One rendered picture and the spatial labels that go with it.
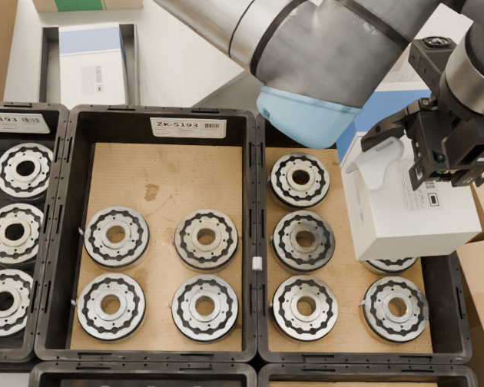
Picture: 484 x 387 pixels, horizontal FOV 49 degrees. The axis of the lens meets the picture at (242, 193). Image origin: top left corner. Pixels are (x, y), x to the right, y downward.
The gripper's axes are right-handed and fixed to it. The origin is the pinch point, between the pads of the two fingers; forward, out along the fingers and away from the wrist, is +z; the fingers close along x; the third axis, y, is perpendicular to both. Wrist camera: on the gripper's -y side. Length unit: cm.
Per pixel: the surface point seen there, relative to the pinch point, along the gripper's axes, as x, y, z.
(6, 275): -55, 4, 25
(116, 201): -38.9, -8.7, 27.9
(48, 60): -56, -48, 41
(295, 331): -11.6, 15.5, 24.5
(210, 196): -23.0, -8.6, 27.9
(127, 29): -39, -54, 38
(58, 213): -45.8, -3.2, 17.9
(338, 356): -7.3, 20.3, 17.7
